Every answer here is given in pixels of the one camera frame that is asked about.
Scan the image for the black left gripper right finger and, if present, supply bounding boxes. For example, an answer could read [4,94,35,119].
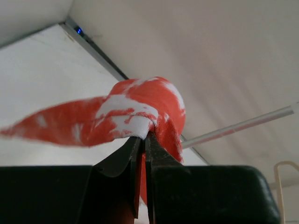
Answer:
[145,133,187,224]

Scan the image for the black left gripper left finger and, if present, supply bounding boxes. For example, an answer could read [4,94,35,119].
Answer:
[92,137,142,219]

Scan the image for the orange white tie-dye trousers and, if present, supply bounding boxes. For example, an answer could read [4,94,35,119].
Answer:
[0,76,186,206]

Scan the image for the wooden clothes hanger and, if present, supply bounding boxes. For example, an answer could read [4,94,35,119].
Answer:
[273,161,299,224]

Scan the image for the white clothes rack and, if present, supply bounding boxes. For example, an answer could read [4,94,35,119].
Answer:
[181,102,299,149]

